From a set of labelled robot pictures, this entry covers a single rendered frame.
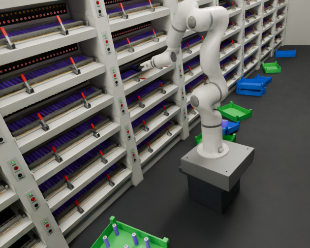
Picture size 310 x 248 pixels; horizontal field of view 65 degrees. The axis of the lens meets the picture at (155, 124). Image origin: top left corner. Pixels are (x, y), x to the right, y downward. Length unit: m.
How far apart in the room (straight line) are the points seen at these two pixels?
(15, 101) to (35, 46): 0.26
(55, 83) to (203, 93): 0.75
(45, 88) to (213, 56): 0.83
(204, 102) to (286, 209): 0.87
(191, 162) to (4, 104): 0.99
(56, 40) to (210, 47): 0.74
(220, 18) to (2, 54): 0.97
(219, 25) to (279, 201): 1.15
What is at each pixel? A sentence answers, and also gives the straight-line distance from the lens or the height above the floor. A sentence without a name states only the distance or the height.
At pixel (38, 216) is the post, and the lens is 1.48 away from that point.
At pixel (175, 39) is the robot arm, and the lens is 1.45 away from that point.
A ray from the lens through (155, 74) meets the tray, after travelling 1.82.
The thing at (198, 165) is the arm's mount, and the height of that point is 0.38.
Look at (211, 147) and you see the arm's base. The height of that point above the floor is 0.43.
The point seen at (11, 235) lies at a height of 0.36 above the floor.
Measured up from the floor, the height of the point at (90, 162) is 0.39.
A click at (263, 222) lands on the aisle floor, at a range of 1.68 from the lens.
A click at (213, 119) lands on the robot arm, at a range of 1.38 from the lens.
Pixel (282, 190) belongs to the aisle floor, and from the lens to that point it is 1.89.
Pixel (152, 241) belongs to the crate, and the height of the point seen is 0.34.
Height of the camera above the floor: 1.29
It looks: 29 degrees down
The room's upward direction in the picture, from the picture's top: 10 degrees counter-clockwise
